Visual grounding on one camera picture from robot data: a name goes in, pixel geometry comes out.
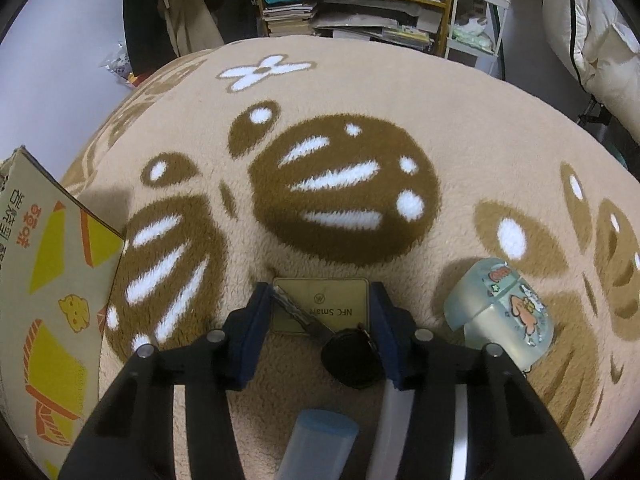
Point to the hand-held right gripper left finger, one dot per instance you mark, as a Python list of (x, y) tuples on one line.
[(252, 332)]

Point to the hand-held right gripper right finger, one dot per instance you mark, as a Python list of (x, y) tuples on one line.
[(389, 332)]

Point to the metal key with black fob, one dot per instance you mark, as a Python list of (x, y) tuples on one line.
[(350, 357)]

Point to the gold card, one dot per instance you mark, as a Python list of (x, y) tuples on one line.
[(325, 295)]

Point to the translucent case with cartoon stickers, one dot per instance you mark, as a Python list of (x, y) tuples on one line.
[(500, 320)]

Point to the pale blue cylinder device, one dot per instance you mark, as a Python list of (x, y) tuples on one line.
[(315, 445)]

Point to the printed cardboard box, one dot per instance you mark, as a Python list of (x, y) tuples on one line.
[(65, 260)]

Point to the beige brown printed blanket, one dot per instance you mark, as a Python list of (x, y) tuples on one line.
[(350, 100)]

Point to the white plastic bag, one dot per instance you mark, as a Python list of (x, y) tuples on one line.
[(120, 62)]

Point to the green packet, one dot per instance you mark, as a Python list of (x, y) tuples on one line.
[(472, 39)]

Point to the pile of papers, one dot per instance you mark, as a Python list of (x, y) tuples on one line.
[(370, 25)]

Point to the stack of books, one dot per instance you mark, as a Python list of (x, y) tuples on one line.
[(287, 20)]

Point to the wooden shelf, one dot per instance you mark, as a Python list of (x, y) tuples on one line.
[(440, 15)]

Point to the beige hanging coat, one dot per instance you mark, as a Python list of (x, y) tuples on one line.
[(192, 15)]

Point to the black hanging garment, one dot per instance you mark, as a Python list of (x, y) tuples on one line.
[(142, 15)]

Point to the white metal cart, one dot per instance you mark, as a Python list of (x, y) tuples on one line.
[(502, 15)]

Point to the white duvet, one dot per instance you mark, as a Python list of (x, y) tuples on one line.
[(600, 35)]

